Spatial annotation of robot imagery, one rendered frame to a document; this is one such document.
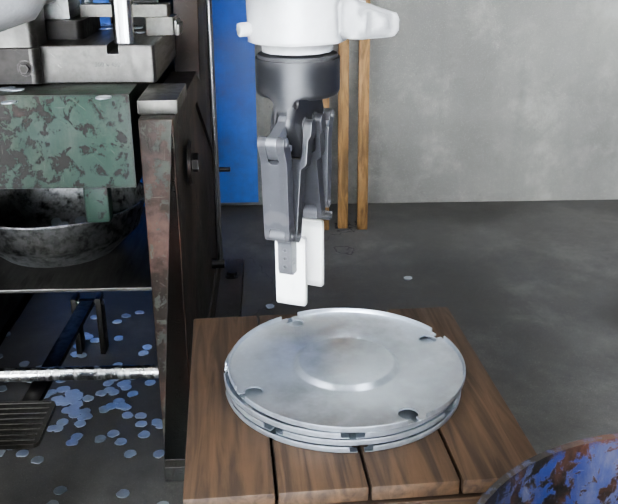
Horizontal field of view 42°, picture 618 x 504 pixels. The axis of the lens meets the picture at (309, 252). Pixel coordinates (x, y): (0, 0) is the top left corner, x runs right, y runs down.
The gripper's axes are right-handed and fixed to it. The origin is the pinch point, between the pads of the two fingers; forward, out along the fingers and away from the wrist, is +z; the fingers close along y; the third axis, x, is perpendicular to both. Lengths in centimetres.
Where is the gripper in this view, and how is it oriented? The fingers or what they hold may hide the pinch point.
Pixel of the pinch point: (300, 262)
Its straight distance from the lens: 77.8
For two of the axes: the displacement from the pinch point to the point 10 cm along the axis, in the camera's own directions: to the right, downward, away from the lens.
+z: 0.1, 9.3, 3.8
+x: 9.4, 1.3, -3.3
